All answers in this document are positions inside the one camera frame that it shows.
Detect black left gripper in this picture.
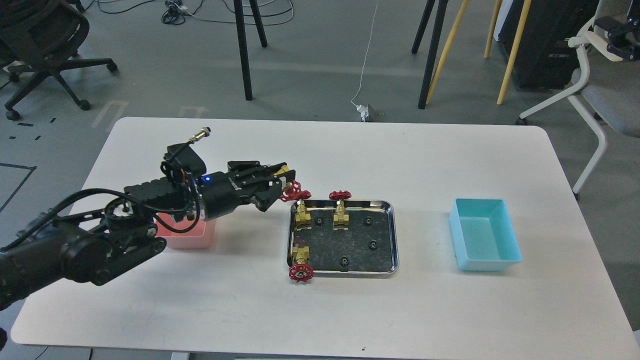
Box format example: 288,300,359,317
198,161,290,221

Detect brass valve red handwheel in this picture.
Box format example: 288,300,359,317
279,180,311,202

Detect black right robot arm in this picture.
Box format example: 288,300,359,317
594,16,639,61

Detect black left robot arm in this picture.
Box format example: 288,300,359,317
0,127,296,309

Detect brass valve top left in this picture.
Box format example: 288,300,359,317
294,190,312,230

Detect brass valve top middle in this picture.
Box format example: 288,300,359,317
329,190,352,230

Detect pink plastic box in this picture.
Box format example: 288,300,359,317
155,218,217,249

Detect brass valve bottom left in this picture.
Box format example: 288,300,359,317
288,245,314,283

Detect blue plastic box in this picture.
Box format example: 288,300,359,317
449,198,522,272

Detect white power adapter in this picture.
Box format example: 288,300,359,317
355,104,380,123

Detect steel tray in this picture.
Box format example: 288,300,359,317
286,199,399,278

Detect black tripod legs left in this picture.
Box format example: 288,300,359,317
233,0,268,101

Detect black stand legs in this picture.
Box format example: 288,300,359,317
411,0,449,110

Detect wooden easel legs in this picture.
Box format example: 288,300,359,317
425,0,534,106

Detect black office chair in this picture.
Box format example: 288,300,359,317
0,0,118,121

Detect black cabinet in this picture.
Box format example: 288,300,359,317
512,0,599,91

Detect white office chair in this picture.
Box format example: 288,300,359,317
516,0,640,199

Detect black floor cables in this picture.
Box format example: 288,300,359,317
75,0,296,26

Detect white cable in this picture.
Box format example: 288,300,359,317
350,0,381,108

